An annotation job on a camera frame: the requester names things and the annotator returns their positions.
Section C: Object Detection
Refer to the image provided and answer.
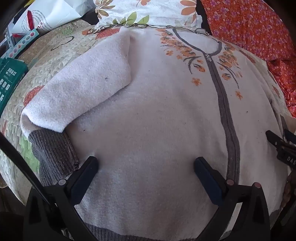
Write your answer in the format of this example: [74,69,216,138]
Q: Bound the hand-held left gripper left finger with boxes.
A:
[23,156,100,241]

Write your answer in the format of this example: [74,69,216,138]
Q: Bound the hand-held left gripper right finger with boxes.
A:
[194,157,271,241]

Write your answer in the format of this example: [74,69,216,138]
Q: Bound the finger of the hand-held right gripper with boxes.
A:
[283,128,296,145]
[265,130,285,149]

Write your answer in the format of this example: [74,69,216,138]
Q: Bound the white sweater with grey trim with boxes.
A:
[20,27,289,241]

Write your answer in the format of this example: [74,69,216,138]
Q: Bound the person's right hand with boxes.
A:
[282,174,293,209]

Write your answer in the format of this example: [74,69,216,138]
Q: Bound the orange floral pillow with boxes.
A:
[199,0,296,114]

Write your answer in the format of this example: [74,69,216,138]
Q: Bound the patchwork quilt with orange hearts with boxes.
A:
[0,20,294,204]

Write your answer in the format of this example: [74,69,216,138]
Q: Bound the green cardboard box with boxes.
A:
[0,58,28,116]

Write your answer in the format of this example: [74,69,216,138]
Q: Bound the dark cloth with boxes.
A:
[196,0,211,36]

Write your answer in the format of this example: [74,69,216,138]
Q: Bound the light blue box with shapes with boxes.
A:
[5,30,40,59]

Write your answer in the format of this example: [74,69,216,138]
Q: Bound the white paper bag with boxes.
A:
[11,0,81,35]

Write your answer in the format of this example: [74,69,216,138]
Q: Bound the white floral pillow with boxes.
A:
[89,0,203,33]

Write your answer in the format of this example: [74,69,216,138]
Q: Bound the black cable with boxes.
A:
[0,133,96,241]

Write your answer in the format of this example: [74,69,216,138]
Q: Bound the grey metal rail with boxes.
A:
[0,25,17,57]

